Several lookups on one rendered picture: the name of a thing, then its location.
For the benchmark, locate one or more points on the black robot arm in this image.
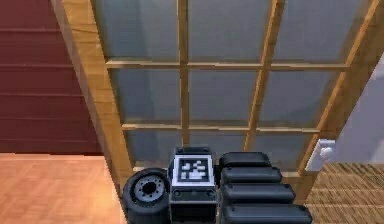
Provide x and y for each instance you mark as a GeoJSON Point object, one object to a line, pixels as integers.
{"type": "Point", "coordinates": [256, 193]}

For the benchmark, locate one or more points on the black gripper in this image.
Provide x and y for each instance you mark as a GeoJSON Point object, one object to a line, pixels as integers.
{"type": "Point", "coordinates": [148, 196]}

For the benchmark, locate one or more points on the wooden glass-paned room door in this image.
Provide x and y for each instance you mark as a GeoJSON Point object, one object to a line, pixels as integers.
{"type": "Point", "coordinates": [220, 93]}

